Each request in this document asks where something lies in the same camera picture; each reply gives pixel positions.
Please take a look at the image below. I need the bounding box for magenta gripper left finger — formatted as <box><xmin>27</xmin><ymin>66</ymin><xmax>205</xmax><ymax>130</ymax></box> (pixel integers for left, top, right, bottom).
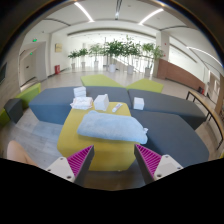
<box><xmin>47</xmin><ymin>145</ymin><xmax>95</xmax><ymax>186</ymax></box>

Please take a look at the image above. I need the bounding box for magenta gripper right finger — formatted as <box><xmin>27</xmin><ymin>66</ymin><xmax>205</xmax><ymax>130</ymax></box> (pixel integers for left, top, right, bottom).
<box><xmin>134</xmin><ymin>144</ymin><xmax>182</xmax><ymax>184</ymax></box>

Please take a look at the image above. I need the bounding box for light blue towel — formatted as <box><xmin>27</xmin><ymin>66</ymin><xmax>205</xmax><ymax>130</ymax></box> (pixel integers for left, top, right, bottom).
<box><xmin>77</xmin><ymin>111</ymin><xmax>148</xmax><ymax>144</ymax></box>

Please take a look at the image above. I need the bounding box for folded white towel stack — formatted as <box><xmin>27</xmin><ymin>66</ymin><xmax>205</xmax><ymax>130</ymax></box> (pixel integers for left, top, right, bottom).
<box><xmin>73</xmin><ymin>87</ymin><xmax>86</xmax><ymax>97</ymax></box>

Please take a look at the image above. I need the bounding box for yellow ottoman table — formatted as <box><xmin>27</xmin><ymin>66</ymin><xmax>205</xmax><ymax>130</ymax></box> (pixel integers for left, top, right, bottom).
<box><xmin>57</xmin><ymin>109</ymin><xmax>135</xmax><ymax>171</ymax></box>

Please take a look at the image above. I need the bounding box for grey-blue front sofa block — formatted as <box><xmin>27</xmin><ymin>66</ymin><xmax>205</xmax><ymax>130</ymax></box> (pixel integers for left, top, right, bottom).
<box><xmin>130</xmin><ymin>109</ymin><xmax>209</xmax><ymax>167</ymax></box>

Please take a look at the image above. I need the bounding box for grey-blue sofa block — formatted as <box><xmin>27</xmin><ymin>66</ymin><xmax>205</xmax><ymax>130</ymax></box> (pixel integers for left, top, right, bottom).
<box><xmin>29</xmin><ymin>86</ymin><xmax>132</xmax><ymax>125</ymax></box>
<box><xmin>128</xmin><ymin>89</ymin><xmax>206</xmax><ymax>130</ymax></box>
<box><xmin>130</xmin><ymin>109</ymin><xmax>209</xmax><ymax>167</ymax></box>

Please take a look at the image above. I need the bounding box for person's bare knee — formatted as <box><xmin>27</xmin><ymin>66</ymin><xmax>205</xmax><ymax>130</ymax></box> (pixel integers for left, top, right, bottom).
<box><xmin>7</xmin><ymin>140</ymin><xmax>37</xmax><ymax>166</ymax></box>

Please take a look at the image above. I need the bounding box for grey-blue right sofa block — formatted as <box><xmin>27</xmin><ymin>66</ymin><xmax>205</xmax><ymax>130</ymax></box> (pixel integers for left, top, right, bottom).
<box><xmin>128</xmin><ymin>89</ymin><xmax>206</xmax><ymax>130</ymax></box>

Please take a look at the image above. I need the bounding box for small white box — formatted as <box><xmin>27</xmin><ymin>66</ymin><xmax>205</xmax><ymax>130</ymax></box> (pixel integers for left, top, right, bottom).
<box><xmin>133</xmin><ymin>97</ymin><xmax>144</xmax><ymax>110</ymax></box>

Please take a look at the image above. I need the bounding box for crumpled white cloth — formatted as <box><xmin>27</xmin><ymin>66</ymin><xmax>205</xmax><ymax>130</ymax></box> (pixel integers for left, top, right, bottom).
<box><xmin>70</xmin><ymin>97</ymin><xmax>93</xmax><ymax>110</ymax></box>

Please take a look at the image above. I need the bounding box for grey-blue left sofa block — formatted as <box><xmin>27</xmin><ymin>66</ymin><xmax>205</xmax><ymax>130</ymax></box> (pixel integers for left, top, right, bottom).
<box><xmin>29</xmin><ymin>86</ymin><xmax>132</xmax><ymax>125</ymax></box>

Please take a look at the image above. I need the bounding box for white remote control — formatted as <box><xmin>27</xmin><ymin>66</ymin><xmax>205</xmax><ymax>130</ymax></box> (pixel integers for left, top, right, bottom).
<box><xmin>112</xmin><ymin>103</ymin><xmax>123</xmax><ymax>113</ymax></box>

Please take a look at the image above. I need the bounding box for white tissue box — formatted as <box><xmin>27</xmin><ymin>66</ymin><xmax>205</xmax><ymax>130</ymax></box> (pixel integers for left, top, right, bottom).
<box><xmin>94</xmin><ymin>94</ymin><xmax>109</xmax><ymax>111</ymax></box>

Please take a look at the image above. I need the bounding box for green right far seat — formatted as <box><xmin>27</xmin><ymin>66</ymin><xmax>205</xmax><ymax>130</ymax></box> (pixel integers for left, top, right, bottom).
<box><xmin>126</xmin><ymin>79</ymin><xmax>164</xmax><ymax>93</ymax></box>

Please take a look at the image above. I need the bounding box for green seat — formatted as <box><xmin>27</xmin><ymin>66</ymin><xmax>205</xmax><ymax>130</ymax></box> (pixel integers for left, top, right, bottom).
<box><xmin>126</xmin><ymin>79</ymin><xmax>164</xmax><ymax>93</ymax></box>
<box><xmin>81</xmin><ymin>74</ymin><xmax>122</xmax><ymax>88</ymax></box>

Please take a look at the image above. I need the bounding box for dark grey cube stool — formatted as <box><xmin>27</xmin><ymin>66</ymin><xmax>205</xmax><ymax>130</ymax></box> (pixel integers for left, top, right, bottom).
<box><xmin>4</xmin><ymin>98</ymin><xmax>23</xmax><ymax>123</ymax></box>

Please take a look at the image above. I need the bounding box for green left bench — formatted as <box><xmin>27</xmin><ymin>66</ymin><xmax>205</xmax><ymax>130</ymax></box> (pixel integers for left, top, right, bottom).
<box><xmin>0</xmin><ymin>83</ymin><xmax>41</xmax><ymax>126</ymax></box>

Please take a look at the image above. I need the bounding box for green left far seat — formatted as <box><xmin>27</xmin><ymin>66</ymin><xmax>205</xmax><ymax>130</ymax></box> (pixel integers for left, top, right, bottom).
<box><xmin>81</xmin><ymin>74</ymin><xmax>122</xmax><ymax>88</ymax></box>

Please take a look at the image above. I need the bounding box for red fire extinguisher box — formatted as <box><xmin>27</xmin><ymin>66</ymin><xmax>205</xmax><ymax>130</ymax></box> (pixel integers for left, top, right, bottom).
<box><xmin>55</xmin><ymin>65</ymin><xmax>60</xmax><ymax>74</ymax></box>

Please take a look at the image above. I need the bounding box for potted plant far right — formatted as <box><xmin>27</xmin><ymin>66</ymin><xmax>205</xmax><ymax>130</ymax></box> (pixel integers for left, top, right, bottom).
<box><xmin>142</xmin><ymin>43</ymin><xmax>164</xmax><ymax>76</ymax></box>

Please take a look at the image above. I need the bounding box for potted plant far left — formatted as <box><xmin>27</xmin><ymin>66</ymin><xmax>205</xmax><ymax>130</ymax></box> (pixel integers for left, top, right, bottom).
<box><xmin>68</xmin><ymin>50</ymin><xmax>79</xmax><ymax>70</ymax></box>

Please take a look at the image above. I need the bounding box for potted plant right centre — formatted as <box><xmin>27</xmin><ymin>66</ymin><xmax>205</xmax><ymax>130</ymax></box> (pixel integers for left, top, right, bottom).
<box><xmin>123</xmin><ymin>36</ymin><xmax>140</xmax><ymax>75</ymax></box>

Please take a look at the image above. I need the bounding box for large centre potted plant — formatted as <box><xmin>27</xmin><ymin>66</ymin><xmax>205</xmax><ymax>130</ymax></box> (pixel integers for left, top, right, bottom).
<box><xmin>105</xmin><ymin>40</ymin><xmax>123</xmax><ymax>73</ymax></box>

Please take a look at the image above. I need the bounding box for wooden bench black frame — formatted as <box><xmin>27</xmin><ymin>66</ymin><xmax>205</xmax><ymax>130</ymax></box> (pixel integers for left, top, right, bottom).
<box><xmin>186</xmin><ymin>90</ymin><xmax>224</xmax><ymax>149</ymax></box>

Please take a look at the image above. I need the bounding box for yellow wall picture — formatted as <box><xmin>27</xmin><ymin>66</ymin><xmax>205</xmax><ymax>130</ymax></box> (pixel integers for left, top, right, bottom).
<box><xmin>55</xmin><ymin>43</ymin><xmax>62</xmax><ymax>52</ymax></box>

